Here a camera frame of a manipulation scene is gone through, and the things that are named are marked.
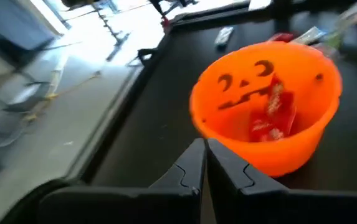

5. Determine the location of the red Skittles candy packet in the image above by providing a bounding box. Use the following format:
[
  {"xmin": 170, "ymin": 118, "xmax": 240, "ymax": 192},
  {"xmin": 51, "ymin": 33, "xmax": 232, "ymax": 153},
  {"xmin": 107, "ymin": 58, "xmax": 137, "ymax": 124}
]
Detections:
[
  {"xmin": 267, "ymin": 32, "xmax": 296, "ymax": 44},
  {"xmin": 265, "ymin": 74, "xmax": 297, "ymax": 138},
  {"xmin": 248, "ymin": 108, "xmax": 287, "ymax": 143}
]

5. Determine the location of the person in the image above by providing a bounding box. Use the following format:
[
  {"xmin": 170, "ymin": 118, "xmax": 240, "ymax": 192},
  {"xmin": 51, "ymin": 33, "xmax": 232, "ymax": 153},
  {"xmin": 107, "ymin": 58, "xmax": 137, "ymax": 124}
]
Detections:
[{"xmin": 148, "ymin": 0, "xmax": 198, "ymax": 34}]

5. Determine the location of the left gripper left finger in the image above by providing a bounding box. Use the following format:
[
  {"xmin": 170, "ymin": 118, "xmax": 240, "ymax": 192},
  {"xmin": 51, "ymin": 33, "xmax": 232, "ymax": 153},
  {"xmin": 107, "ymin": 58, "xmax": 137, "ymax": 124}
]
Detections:
[{"xmin": 36, "ymin": 138, "xmax": 206, "ymax": 224}]

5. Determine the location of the black table edge hook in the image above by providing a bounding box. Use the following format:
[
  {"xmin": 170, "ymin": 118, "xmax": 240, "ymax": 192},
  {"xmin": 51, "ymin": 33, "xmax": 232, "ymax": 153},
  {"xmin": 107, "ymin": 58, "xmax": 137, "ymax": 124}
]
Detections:
[{"xmin": 136, "ymin": 47, "xmax": 159, "ymax": 67}]

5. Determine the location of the grey blue cabinet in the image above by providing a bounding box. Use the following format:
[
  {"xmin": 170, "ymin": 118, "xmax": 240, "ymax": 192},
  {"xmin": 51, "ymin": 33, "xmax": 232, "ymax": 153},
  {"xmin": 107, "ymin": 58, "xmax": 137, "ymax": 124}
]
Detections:
[{"xmin": 0, "ymin": 0, "xmax": 57, "ymax": 52}]

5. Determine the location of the orange pumpkin bucket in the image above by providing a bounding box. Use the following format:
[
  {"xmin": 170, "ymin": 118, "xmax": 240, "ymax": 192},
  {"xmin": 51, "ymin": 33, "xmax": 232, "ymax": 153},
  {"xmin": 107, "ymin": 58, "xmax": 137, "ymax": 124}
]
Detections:
[{"xmin": 189, "ymin": 40, "xmax": 343, "ymax": 178}]

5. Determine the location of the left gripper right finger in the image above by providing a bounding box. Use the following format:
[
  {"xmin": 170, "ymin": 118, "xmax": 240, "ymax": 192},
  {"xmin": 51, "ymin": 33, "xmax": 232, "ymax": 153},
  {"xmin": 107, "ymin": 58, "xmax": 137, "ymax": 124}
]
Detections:
[{"xmin": 207, "ymin": 139, "xmax": 357, "ymax": 224}]

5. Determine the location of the white blue candy packet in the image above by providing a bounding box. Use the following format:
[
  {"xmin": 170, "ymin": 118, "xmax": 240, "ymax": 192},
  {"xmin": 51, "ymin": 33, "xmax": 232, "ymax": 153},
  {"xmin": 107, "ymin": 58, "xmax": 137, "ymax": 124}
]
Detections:
[
  {"xmin": 292, "ymin": 26, "xmax": 328, "ymax": 45},
  {"xmin": 214, "ymin": 26, "xmax": 235, "ymax": 47}
]

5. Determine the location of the black tripod stand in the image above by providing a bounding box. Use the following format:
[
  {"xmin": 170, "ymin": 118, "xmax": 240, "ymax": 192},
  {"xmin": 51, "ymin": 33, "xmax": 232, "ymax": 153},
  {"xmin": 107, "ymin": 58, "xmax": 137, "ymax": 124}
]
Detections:
[{"xmin": 90, "ymin": 2, "xmax": 132, "ymax": 63}]

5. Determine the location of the yellow floor cable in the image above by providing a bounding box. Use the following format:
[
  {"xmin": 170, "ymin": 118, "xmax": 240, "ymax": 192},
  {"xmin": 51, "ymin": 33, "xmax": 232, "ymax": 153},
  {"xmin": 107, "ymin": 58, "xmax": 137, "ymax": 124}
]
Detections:
[{"xmin": 22, "ymin": 70, "xmax": 102, "ymax": 123}]

